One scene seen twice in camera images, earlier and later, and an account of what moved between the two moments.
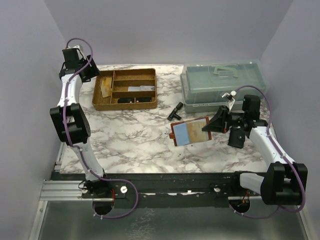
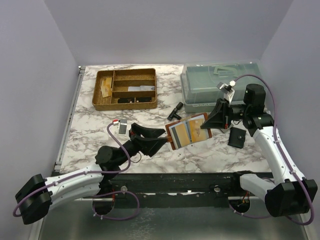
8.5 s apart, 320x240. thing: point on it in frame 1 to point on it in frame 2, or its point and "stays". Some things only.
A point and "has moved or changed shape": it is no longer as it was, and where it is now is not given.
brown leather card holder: [189, 132] has moved or changed shape
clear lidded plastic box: [204, 84] stays
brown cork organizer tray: [125, 89] stays
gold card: [106, 86] stays
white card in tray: [141, 88] stays
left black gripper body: [90, 72] to [133, 145]
